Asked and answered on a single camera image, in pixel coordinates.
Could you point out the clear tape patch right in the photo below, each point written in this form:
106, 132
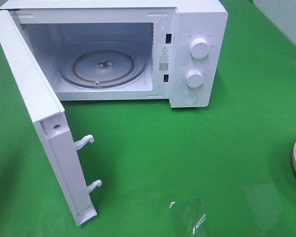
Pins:
264, 203

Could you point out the white timer knob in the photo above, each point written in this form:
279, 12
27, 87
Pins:
194, 78

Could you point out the glass microwave turntable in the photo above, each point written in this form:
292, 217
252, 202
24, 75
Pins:
105, 64

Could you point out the clear tape patch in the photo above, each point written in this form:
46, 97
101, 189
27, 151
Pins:
189, 219
264, 203

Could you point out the upper white microwave knob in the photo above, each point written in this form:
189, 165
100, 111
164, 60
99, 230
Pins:
199, 48

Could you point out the white microwave oven body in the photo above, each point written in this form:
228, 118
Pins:
51, 27

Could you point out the white microwave door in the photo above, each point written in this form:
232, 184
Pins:
48, 117

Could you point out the round door release button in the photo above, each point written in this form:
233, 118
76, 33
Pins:
190, 98

